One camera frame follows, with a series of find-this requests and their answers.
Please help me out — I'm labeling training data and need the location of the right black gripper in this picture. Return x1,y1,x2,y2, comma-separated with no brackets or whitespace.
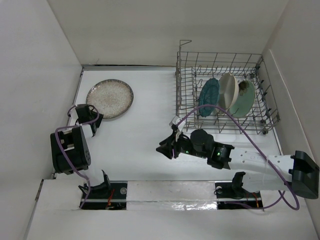
155,129,208,159

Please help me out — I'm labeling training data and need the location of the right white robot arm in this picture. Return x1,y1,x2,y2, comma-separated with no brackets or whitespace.
156,129,320,200

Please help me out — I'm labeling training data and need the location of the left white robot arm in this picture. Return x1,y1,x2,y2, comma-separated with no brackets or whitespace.
50,104,112,199

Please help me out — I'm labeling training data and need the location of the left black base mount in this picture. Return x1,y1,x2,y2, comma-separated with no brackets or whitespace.
78,181,128,210

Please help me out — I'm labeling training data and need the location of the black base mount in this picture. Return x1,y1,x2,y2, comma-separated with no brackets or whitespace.
78,181,128,210
214,172,263,210

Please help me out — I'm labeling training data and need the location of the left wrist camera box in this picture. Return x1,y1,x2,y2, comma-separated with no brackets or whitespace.
68,108,78,126

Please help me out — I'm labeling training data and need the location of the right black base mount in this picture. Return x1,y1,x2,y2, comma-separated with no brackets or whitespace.
214,172,263,210

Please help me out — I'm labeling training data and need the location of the grey wire dish rack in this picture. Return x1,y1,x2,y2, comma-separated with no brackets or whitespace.
175,40,281,135

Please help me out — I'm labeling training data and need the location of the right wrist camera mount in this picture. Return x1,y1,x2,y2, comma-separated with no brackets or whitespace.
169,116,186,142

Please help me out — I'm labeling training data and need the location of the cream lobed plate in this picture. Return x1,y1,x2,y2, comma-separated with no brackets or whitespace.
218,72,239,111

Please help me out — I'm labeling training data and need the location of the speckled brown round plate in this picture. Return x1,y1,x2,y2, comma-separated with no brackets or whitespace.
86,79,134,119

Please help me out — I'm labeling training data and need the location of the light green flower plate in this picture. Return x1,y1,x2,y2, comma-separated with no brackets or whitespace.
229,80,256,118

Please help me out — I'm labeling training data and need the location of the teal scalloped plate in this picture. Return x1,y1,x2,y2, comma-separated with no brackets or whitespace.
198,78,220,118

